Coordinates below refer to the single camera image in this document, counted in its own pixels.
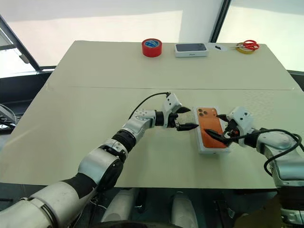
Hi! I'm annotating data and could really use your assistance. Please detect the red handled scissors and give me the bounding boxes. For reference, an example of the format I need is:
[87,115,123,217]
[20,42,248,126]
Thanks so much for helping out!
[229,39,260,51]

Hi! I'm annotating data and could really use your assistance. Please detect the dark window post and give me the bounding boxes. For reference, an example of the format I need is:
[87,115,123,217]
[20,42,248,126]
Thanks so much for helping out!
[210,0,232,43]

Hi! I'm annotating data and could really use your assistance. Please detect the orange smartphone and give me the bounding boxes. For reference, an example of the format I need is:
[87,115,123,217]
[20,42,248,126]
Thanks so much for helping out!
[196,106,227,150]

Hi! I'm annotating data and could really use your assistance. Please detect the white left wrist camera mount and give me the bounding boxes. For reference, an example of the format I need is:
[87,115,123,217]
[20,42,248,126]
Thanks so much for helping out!
[161,93,183,120]

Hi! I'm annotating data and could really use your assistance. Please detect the dark slanted frame beam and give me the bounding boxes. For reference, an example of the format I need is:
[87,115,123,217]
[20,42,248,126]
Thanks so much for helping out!
[0,14,42,72]

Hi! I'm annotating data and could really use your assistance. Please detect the yellow tape roll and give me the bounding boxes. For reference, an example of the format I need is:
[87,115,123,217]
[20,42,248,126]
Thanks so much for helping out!
[236,42,256,54]

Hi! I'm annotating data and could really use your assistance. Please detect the white rounded robot leg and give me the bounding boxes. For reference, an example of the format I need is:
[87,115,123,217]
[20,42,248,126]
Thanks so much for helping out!
[171,191,199,228]
[101,190,135,223]

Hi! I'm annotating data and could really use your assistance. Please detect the white phone box base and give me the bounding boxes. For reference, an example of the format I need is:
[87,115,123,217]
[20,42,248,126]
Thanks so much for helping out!
[194,106,233,155]

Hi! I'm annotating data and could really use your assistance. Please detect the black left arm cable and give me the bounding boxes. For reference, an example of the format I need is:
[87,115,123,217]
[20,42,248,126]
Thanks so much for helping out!
[129,92,171,121]

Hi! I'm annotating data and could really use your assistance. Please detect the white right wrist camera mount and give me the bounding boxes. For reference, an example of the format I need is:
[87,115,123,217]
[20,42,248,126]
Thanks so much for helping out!
[227,106,255,146]

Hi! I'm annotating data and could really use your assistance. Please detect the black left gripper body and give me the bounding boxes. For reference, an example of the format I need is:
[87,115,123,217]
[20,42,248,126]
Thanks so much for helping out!
[163,112,181,130]

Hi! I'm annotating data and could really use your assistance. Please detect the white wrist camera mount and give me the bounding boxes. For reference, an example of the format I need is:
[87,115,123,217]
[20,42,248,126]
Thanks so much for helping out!
[227,106,255,146]
[161,93,183,120]

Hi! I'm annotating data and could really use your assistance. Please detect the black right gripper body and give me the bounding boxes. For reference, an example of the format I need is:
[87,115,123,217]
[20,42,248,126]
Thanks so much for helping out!
[222,119,238,143]

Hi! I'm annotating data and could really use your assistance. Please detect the red tape roll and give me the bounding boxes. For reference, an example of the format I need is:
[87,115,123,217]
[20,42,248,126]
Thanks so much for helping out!
[142,38,163,58]

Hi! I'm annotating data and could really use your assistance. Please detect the white boxed phone package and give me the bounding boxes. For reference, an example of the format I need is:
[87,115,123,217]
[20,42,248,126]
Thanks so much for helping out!
[174,42,210,58]

